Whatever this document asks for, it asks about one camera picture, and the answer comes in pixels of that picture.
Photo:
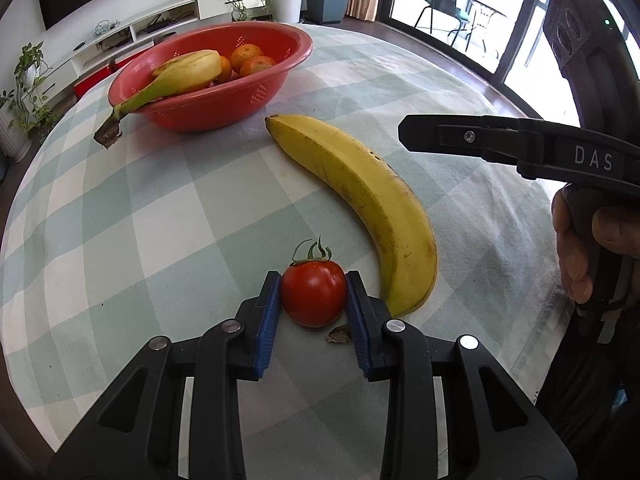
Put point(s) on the small potted plant on console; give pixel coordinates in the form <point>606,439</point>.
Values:
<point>27,102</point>

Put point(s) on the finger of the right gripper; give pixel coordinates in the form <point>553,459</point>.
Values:
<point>492,138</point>

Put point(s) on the orange mandarin under banana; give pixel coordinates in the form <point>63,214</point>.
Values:
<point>225,72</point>

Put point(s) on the green checkered tablecloth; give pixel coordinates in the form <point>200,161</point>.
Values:
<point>166,233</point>

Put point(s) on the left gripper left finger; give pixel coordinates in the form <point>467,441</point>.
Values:
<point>133,430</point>

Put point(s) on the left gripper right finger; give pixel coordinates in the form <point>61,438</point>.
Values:
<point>493,430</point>

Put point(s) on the black balcony chair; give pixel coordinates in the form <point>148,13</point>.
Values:
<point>470,15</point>

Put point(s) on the red tomato with stem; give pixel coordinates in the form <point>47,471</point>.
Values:
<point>313,287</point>

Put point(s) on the red plastic colander bowl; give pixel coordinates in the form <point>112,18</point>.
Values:
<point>224,104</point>

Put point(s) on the large orange mandarin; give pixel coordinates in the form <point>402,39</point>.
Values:
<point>256,64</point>

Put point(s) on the large yellow banana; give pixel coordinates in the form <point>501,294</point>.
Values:
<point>183,74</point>

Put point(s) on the small orange mandarin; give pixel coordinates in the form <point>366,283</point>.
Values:
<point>243,53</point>

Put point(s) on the white tv console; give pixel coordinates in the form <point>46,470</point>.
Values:
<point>128,36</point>

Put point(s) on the person's right forearm sleeve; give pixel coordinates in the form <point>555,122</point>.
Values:
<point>590,396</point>

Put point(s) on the white ribbed planter plant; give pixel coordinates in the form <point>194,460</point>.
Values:
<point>14,141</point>

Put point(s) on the red storage box left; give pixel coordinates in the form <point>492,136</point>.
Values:
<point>81,87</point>

